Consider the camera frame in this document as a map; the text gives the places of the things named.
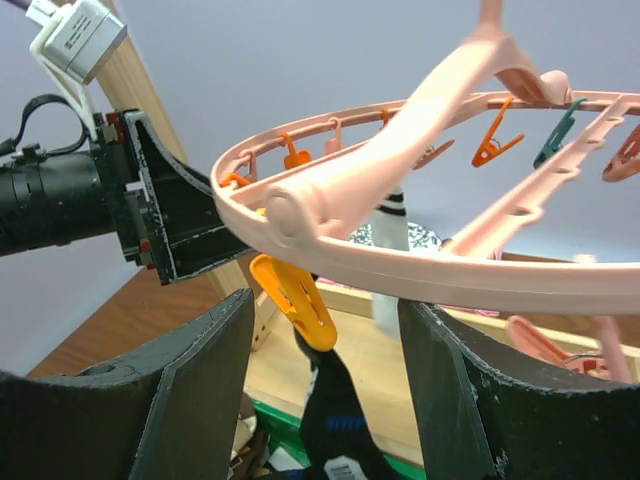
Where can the brown and cream sock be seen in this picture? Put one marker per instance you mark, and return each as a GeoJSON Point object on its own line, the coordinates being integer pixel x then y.
{"type": "Point", "coordinates": [250, 447]}

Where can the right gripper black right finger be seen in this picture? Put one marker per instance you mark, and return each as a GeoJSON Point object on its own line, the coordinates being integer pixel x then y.
{"type": "Point", "coordinates": [487, 411]}

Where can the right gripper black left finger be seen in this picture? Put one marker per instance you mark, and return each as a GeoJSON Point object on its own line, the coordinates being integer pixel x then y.
{"type": "Point", "coordinates": [165, 410]}

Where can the pink round clip hanger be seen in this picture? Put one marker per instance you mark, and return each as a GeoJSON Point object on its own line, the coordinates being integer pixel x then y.
{"type": "Point", "coordinates": [551, 239]}

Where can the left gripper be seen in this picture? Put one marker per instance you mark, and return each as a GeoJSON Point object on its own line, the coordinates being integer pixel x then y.
{"type": "Point", "coordinates": [161, 209]}

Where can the green plastic tray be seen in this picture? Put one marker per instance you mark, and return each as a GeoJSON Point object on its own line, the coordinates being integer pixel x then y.
{"type": "Point", "coordinates": [283, 429]}

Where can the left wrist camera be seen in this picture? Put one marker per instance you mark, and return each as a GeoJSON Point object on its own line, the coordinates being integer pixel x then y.
{"type": "Point", "coordinates": [75, 41]}

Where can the wooden hanging rack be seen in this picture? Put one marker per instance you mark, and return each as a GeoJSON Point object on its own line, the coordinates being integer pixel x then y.
{"type": "Point", "coordinates": [484, 410]}

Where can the orange clothespin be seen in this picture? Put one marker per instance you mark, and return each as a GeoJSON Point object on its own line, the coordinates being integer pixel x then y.
{"type": "Point", "coordinates": [490, 148]}
{"type": "Point", "coordinates": [294, 292]}

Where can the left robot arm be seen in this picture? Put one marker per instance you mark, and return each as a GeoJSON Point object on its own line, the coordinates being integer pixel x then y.
{"type": "Point", "coordinates": [50, 198]}

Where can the teal clothespin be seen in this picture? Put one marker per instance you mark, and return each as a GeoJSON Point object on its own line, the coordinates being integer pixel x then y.
{"type": "Point", "coordinates": [553, 143]}

